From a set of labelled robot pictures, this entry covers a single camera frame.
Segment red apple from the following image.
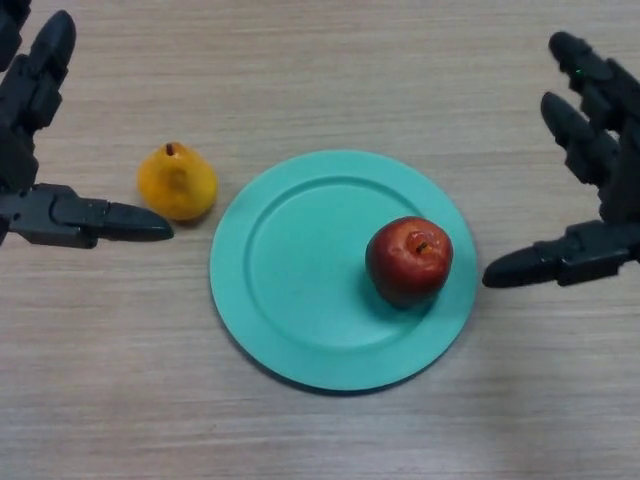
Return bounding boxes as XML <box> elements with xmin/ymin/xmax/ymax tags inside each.
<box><xmin>364</xmin><ymin>216</ymin><xmax>454</xmax><ymax>309</ymax></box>

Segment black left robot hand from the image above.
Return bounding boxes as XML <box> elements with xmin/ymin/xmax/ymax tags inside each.
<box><xmin>0</xmin><ymin>0</ymin><xmax>175</xmax><ymax>250</ymax></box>

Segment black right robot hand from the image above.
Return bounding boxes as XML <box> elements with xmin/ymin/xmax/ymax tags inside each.
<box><xmin>482</xmin><ymin>31</ymin><xmax>640</xmax><ymax>290</ymax></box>

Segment yellow pear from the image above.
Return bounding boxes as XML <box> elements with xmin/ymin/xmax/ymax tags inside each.
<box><xmin>137</xmin><ymin>142</ymin><xmax>219</xmax><ymax>222</ymax></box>

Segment green round plate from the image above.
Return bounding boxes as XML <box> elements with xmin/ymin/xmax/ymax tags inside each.
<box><xmin>209</xmin><ymin>149</ymin><xmax>479</xmax><ymax>396</ymax></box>

